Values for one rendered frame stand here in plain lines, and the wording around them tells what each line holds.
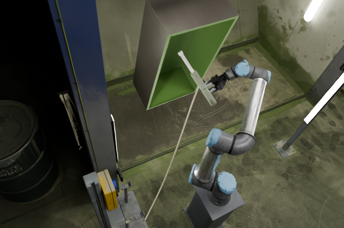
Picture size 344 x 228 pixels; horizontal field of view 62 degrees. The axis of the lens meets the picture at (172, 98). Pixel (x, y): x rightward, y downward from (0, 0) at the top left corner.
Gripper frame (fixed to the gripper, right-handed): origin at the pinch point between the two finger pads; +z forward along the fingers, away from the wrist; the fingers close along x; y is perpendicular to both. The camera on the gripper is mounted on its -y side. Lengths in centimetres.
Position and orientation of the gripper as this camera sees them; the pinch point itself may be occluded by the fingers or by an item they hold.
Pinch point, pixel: (204, 90)
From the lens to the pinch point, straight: 216.2
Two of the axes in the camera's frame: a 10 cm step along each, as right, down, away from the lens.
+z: -8.4, 4.9, 2.4
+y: -0.1, -4.6, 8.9
